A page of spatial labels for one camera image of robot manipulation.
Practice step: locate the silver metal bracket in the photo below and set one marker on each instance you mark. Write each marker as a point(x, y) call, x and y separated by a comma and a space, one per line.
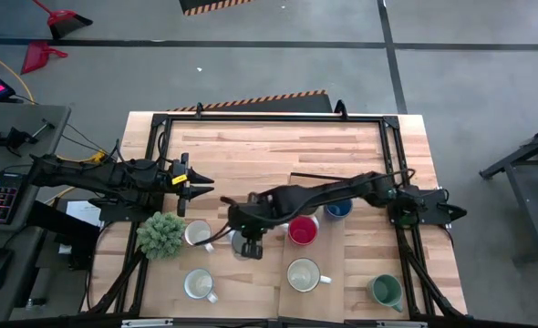
point(401, 324)
point(148, 323)

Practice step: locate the red dustpan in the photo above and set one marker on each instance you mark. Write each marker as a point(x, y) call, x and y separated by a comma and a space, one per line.
point(36, 54)

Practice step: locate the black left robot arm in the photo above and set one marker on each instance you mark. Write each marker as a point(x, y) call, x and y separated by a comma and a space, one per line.
point(91, 175)

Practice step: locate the black clamp mount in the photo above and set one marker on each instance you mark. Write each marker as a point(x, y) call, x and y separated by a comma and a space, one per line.
point(13, 136)

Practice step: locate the black angled bracket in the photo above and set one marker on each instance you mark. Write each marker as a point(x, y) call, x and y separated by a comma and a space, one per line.
point(64, 228)

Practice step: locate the green artificial plant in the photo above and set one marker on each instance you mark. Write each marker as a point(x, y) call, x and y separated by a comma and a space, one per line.
point(160, 235)

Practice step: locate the yellow label tag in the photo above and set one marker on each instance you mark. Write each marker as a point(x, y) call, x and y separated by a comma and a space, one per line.
point(180, 179)

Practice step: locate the sage green mug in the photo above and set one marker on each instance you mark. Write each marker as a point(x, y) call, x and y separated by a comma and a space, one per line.
point(384, 291)

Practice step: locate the hazard striped black mat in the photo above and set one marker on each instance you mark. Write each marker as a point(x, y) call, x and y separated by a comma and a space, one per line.
point(205, 4)
point(296, 105)

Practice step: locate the grey desk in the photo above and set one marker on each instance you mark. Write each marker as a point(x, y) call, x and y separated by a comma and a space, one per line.
point(23, 237)

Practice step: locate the black aluminium table frame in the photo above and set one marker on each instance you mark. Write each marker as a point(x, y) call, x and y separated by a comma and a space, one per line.
point(273, 118)

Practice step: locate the black clamp knob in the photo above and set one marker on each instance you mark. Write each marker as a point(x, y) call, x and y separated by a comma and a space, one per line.
point(199, 109)
point(340, 108)

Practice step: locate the red broom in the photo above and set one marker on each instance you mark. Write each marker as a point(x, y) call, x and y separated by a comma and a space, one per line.
point(64, 20)

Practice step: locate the black equipment stand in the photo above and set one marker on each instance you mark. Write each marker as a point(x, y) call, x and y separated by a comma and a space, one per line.
point(529, 205)

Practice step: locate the white mug blue leaf pattern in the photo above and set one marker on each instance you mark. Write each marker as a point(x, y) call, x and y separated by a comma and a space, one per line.
point(235, 243)

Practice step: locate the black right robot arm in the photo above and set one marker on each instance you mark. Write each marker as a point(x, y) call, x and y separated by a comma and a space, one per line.
point(323, 193)

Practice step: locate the grey diamond pattern mug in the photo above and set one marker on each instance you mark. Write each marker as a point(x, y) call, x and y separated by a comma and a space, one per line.
point(199, 284)

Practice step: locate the white paper sheet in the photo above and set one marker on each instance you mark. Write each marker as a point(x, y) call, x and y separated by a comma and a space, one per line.
point(82, 212)

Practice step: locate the mustard yellow mug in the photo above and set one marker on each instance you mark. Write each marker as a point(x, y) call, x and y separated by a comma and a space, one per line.
point(303, 275)

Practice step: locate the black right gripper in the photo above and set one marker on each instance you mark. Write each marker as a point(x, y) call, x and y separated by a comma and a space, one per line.
point(251, 218)

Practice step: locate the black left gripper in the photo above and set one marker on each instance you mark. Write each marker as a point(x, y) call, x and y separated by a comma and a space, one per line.
point(166, 169)

